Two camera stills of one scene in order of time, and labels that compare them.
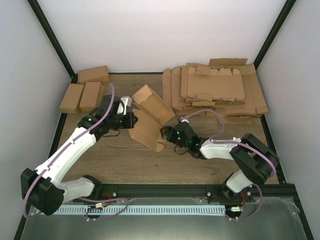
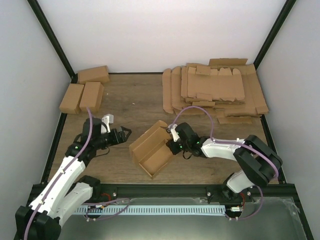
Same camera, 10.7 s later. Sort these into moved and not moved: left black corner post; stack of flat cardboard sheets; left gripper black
Moved: left gripper black
Not moved: left black corner post; stack of flat cardboard sheets
